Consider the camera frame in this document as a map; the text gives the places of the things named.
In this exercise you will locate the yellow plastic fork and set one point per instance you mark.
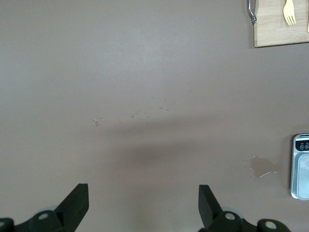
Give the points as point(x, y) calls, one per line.
point(288, 9)

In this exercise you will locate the silver digital kitchen scale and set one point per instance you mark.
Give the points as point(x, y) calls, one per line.
point(301, 169)

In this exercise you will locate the liquid spill stain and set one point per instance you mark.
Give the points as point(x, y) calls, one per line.
point(263, 166)

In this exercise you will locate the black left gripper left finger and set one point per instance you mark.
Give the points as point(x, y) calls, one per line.
point(70, 212)

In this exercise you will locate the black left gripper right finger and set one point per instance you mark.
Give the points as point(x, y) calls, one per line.
point(212, 217)

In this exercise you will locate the bamboo cutting board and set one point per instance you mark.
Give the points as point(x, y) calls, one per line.
point(270, 33)

